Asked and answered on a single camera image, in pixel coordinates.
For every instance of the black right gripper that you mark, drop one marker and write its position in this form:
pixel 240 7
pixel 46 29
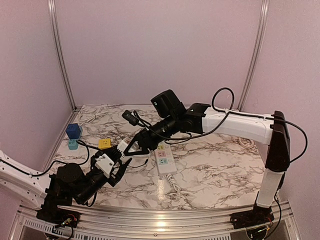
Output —
pixel 145 141

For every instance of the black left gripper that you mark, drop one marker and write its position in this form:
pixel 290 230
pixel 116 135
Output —
pixel 119 175

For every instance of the white cube socket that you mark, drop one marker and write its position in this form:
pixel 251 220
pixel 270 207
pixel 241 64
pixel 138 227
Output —
pixel 123 145

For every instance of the long white power strip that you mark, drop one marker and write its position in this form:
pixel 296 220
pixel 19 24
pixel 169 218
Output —
pixel 166 167

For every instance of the teal power strip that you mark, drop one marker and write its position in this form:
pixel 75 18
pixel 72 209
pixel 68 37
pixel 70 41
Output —
pixel 73 144

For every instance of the blue cube socket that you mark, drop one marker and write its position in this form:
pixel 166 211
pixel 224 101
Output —
pixel 73 131

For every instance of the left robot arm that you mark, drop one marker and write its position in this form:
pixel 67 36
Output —
pixel 64 182

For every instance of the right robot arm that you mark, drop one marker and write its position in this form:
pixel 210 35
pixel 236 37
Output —
pixel 202 119

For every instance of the yellow cube socket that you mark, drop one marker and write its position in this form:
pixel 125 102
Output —
pixel 104 143

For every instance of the pink round power strip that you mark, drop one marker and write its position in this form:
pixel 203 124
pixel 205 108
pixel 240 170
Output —
pixel 246 143

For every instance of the black power adapter with cable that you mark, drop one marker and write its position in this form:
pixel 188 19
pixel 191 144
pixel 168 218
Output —
pixel 138 162

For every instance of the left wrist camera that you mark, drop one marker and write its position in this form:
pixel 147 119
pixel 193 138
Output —
pixel 105 164

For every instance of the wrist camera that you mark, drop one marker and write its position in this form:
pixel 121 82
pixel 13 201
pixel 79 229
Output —
pixel 105 164
pixel 129 117

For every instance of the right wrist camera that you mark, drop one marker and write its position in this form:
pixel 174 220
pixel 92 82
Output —
pixel 129 117

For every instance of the front aluminium rail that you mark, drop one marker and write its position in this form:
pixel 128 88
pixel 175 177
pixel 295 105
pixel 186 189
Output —
pixel 120 223

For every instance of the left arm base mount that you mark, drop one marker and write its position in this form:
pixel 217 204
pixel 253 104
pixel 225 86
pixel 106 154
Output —
pixel 57 215

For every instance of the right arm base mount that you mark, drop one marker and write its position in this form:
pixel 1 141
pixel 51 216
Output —
pixel 258 215

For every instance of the left aluminium frame post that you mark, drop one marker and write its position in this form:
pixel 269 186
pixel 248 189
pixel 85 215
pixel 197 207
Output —
pixel 59 52

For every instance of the aluminium frame post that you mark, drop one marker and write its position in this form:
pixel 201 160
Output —
pixel 59 52
pixel 259 39

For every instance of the right aluminium frame post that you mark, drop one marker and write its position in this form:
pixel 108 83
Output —
pixel 259 39

